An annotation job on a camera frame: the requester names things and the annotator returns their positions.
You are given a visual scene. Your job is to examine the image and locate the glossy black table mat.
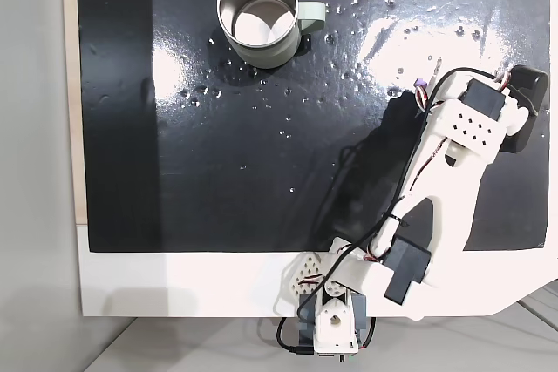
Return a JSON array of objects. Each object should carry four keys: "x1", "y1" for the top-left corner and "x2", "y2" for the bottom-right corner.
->
[{"x1": 76, "y1": 0, "x2": 550, "y2": 254}]

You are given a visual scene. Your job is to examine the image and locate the beige wooden board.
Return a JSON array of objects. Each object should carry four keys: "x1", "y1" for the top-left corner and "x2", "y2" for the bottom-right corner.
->
[{"x1": 60, "y1": 0, "x2": 89, "y2": 226}]

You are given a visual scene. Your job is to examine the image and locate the black camera box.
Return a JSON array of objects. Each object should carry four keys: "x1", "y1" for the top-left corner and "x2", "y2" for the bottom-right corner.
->
[{"x1": 499, "y1": 64, "x2": 550, "y2": 156}]

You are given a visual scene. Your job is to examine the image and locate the black camera cable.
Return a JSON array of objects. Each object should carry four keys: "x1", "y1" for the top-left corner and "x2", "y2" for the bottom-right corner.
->
[{"x1": 275, "y1": 67, "x2": 540, "y2": 358}]

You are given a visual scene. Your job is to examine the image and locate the steel mug with green handle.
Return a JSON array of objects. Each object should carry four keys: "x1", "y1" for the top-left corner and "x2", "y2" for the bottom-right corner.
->
[{"x1": 216, "y1": 0, "x2": 327, "y2": 70}]

